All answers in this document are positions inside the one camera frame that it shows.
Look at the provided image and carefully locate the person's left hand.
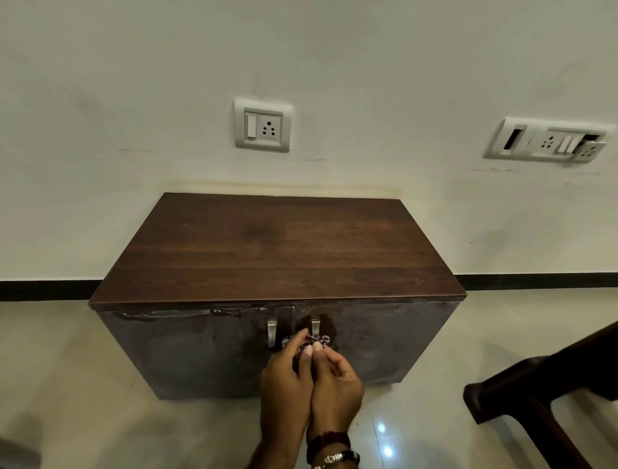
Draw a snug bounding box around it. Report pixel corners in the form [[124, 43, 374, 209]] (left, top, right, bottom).
[[259, 328, 315, 453]]

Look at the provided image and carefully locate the person's right hand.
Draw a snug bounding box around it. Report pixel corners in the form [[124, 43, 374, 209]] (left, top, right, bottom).
[[306, 340, 366, 439]]

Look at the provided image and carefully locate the checkered maroon white cloth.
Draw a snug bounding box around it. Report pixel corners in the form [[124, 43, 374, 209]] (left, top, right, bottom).
[[282, 328, 332, 359]]

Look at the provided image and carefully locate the brown wooden cabinet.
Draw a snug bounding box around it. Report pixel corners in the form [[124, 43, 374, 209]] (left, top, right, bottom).
[[88, 192, 468, 401]]

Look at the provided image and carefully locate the brown plastic stool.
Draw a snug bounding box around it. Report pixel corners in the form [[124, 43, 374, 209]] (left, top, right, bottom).
[[462, 321, 618, 469]]

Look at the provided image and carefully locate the small white socket panel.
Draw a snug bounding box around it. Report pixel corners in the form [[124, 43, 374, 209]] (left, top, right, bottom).
[[234, 98, 294, 153]]

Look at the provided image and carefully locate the maroon thread bracelet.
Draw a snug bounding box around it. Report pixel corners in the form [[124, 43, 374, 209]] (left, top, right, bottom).
[[306, 431, 352, 464]]

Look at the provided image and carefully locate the black silver bracelet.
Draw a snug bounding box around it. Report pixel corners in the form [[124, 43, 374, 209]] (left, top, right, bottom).
[[312, 450, 362, 469]]

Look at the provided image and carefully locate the wide white switch panel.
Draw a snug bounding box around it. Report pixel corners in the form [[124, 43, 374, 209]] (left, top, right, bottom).
[[484, 116, 617, 164]]

